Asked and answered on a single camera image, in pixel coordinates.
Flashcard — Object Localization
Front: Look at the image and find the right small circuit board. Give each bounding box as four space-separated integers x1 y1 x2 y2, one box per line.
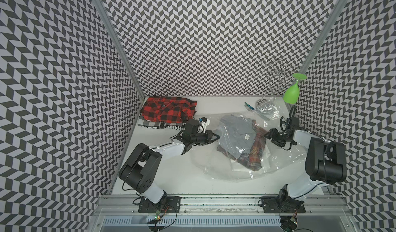
279 217 298 232

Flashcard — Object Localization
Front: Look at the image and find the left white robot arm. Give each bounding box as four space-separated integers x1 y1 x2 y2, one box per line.
118 130 220 205

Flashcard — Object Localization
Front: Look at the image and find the metal wire glass rack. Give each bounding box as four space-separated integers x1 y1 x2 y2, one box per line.
255 59 297 112

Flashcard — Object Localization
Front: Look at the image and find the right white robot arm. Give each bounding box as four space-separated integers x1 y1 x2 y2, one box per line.
265 127 347 201

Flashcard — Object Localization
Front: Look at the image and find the aluminium front rail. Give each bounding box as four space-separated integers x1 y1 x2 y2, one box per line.
93 194 352 217

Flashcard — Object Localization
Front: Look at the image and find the clear plastic vacuum bag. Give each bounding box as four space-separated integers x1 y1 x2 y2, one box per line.
191 104 307 181

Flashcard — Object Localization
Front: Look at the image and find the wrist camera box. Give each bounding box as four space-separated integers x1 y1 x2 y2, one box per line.
280 117 300 132
185 117 210 134

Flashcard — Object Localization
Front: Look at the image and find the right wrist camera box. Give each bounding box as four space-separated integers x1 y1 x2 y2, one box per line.
280 117 300 132

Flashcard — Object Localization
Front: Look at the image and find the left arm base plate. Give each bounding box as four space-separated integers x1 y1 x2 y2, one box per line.
138 196 182 213

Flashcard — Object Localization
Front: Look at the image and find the black white plaid shirt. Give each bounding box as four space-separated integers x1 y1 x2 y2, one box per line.
137 115 185 131

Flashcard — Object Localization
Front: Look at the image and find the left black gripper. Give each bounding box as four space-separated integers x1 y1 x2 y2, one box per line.
191 129 220 145

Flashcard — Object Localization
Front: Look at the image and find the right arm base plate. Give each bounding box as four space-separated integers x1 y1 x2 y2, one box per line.
258 197 306 214

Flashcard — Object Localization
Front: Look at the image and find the grey cloth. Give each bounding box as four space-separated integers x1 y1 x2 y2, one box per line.
219 114 257 158

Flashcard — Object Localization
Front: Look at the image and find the green plastic wine glass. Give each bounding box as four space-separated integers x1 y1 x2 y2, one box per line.
283 73 307 104

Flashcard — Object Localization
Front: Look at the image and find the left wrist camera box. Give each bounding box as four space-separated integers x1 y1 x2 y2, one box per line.
185 117 210 134

